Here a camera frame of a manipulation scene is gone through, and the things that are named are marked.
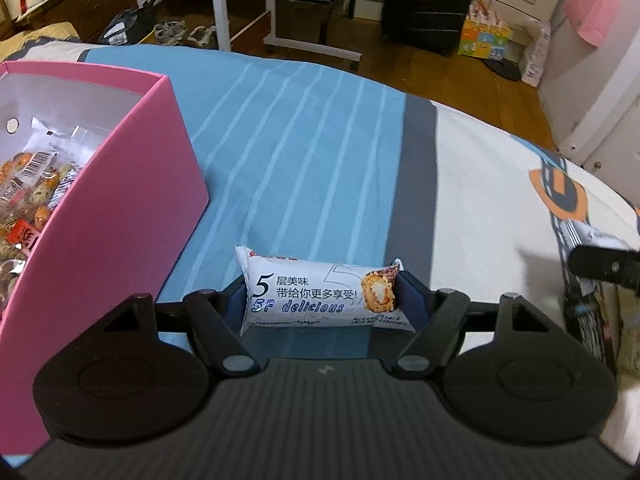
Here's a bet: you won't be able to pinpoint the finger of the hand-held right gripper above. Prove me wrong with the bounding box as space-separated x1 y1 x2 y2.
569 243 640 295

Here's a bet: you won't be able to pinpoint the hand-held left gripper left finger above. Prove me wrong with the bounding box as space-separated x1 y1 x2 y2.
101 280 262 377

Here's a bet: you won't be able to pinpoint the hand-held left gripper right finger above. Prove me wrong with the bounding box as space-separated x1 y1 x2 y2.
391 270 552 379

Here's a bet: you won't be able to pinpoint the pile of assorted snack packets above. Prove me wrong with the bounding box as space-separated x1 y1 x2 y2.
0 117 109 322
564 225 640 377

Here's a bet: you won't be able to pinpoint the white blue snack packet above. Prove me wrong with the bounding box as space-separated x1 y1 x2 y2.
233 244 417 338

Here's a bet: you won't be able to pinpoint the pink cardboard box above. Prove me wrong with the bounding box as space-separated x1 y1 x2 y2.
0 60 210 455

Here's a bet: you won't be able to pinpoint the blue striped bedsheet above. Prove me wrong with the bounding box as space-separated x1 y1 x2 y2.
0 39 640 472

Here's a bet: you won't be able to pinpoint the black slipper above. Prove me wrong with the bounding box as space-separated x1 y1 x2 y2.
481 57 522 82

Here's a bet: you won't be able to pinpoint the white tissue pack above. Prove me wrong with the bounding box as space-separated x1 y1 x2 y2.
519 17 552 87

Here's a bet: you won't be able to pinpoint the colourful cardboard box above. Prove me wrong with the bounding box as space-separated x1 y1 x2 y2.
456 2 514 64

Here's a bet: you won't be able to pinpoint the grey shoes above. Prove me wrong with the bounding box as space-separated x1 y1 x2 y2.
151 19 222 52

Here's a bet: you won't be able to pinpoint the black suitcase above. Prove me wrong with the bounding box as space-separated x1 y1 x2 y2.
382 0 484 57

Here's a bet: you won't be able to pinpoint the black bag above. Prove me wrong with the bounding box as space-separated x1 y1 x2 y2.
97 0 165 46

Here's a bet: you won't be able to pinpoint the white rolling table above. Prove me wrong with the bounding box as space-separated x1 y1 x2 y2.
209 0 364 72

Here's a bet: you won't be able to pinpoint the yellow blanket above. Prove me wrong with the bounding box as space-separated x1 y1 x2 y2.
0 22 82 62

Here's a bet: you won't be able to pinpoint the wooden low cabinet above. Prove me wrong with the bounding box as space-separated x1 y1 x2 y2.
14 0 137 42

